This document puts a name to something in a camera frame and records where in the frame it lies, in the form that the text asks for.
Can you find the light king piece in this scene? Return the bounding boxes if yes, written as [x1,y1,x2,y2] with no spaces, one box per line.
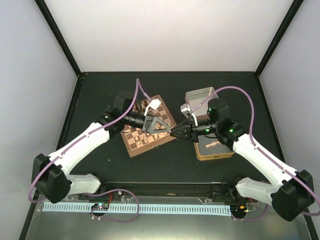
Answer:
[205,141,220,148]

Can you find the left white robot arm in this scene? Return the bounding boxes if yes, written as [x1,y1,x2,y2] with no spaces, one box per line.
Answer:
[30,92,171,204]

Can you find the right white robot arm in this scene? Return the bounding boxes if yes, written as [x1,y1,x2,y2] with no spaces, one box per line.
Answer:
[170,98,320,222]

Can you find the wooden chess board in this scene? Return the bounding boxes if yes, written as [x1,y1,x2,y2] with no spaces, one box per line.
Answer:
[121,94,177,158]

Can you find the right small circuit board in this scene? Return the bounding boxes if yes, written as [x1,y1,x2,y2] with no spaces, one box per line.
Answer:
[230,205,257,214]

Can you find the small circuit board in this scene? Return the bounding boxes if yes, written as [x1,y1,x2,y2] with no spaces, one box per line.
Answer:
[230,205,257,214]
[91,203,109,211]

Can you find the left small circuit board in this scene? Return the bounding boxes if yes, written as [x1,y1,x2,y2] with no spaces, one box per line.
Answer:
[91,203,109,211]

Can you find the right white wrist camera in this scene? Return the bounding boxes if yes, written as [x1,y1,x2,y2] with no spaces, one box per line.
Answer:
[180,103,198,127]

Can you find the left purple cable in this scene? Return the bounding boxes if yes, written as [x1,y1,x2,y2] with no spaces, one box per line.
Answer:
[27,78,151,223]

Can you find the black mounting rail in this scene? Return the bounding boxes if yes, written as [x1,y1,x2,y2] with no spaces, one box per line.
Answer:
[74,181,251,201]

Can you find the light blue cable duct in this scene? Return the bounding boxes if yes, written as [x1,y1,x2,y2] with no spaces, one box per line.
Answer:
[42,202,232,217]

